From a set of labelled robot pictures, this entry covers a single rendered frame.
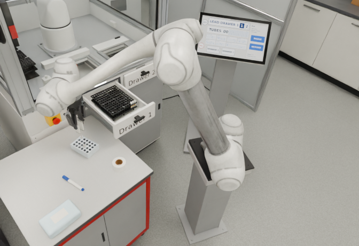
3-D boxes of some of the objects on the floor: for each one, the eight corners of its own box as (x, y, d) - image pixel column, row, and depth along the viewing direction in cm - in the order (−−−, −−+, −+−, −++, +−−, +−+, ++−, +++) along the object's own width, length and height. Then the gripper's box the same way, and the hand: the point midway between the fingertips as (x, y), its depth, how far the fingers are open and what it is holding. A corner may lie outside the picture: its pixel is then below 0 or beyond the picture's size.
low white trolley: (150, 233, 195) (153, 170, 144) (70, 308, 159) (37, 257, 109) (103, 182, 223) (91, 113, 172) (26, 235, 187) (-18, 168, 136)
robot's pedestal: (227, 231, 201) (255, 169, 150) (189, 245, 191) (205, 183, 141) (210, 197, 221) (229, 132, 171) (175, 207, 212) (185, 142, 161)
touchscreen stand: (232, 161, 251) (264, 66, 183) (183, 153, 253) (197, 56, 185) (231, 124, 288) (258, 33, 220) (189, 117, 290) (203, 25, 222)
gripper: (66, 108, 127) (75, 142, 142) (89, 92, 137) (94, 125, 153) (54, 102, 129) (64, 136, 145) (77, 86, 139) (84, 120, 155)
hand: (79, 126), depth 146 cm, fingers closed
